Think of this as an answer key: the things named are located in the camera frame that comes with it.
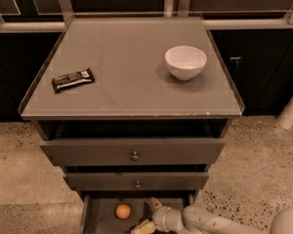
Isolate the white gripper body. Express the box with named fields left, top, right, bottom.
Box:
left=152, top=206, right=185, bottom=233

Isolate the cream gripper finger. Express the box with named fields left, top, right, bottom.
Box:
left=131, top=219, right=156, bottom=234
left=151, top=197, right=162, bottom=210

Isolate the orange fruit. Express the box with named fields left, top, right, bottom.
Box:
left=115, top=204, right=131, bottom=219

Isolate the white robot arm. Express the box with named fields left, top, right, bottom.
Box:
left=131, top=198, right=293, bottom=234

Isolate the grey bottom drawer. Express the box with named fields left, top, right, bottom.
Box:
left=80, top=190, right=194, bottom=234

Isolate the grey drawer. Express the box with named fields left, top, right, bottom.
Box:
left=63, top=173, right=209, bottom=191
left=80, top=190, right=194, bottom=234
left=40, top=137, right=225, bottom=167

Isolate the grey middle drawer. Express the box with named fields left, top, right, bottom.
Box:
left=63, top=173, right=209, bottom=191

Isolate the grey drawer cabinet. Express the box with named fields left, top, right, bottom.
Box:
left=18, top=16, right=245, bottom=234

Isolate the grey top drawer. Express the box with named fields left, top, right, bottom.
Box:
left=40, top=137, right=225, bottom=167

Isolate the white ceramic bowl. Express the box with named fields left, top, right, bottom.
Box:
left=164, top=46, right=207, bottom=81

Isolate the black snack bar wrapper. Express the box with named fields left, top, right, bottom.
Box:
left=52, top=68, right=95, bottom=93

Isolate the metal railing frame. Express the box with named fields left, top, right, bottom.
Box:
left=0, top=0, right=293, bottom=32

